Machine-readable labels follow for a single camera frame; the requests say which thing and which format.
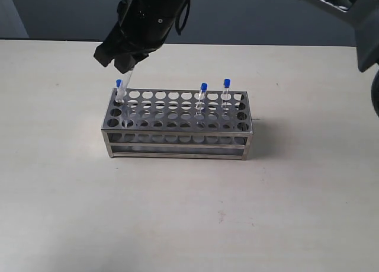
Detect blue-capped tube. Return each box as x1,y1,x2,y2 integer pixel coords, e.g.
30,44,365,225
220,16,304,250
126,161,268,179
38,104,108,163
221,78,230,111
195,83,208,116
115,68,136,129
115,79,124,104

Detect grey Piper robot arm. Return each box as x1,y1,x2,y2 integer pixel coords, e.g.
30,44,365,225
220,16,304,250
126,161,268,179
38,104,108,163
94,0,378,73

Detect stainless steel test tube rack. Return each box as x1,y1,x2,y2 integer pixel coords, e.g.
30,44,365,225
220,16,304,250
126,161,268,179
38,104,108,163
101,88,253,160

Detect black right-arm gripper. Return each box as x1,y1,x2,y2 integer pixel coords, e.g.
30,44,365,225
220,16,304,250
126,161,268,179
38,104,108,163
94,0,191,74

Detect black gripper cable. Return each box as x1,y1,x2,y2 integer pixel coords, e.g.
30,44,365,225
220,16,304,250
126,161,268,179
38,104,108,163
174,0,193,36

